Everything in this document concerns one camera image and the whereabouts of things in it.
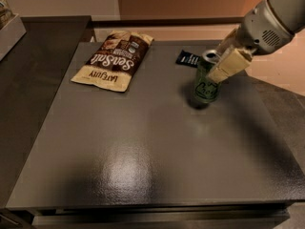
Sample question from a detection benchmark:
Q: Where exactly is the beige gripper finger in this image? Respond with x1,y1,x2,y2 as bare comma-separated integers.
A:
215,29,239,56
207,47,253,83

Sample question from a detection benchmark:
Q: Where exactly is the green soda can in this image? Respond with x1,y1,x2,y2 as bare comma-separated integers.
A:
193,50,221,104

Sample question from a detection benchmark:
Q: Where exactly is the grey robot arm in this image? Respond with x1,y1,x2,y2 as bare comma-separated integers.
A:
207,0,305,83

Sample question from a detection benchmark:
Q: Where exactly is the dark blue snack wrapper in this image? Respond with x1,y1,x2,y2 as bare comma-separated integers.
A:
175,50,200,68

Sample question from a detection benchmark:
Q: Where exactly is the sea salt chips bag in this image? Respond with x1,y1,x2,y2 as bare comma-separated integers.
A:
71,31,153,93

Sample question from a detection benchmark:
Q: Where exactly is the dark side table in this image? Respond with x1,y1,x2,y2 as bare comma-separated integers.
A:
0,15,92,210

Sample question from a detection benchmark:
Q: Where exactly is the white box at left edge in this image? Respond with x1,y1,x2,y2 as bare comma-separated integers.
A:
0,0,27,61

